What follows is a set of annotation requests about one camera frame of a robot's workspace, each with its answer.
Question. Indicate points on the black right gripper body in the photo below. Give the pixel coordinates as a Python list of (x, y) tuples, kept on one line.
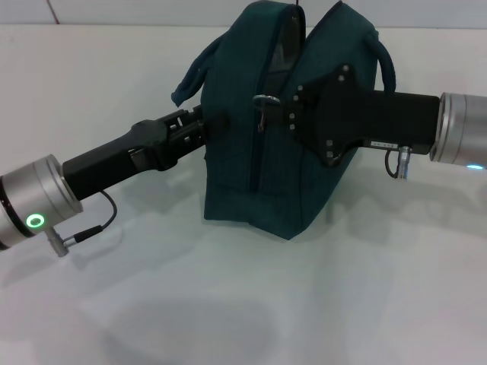
[(380, 121)]

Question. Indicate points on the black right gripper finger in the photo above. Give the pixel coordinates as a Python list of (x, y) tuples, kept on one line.
[(304, 97), (300, 125)]

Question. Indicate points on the dark teal insulated lunch bag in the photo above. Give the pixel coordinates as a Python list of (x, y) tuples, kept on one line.
[(236, 171)]

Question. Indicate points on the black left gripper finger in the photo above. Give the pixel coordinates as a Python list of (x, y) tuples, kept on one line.
[(186, 118), (217, 127)]

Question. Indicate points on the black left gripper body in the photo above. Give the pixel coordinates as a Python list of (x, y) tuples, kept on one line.
[(114, 159)]

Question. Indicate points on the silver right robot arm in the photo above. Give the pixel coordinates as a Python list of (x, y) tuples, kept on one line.
[(464, 129)]

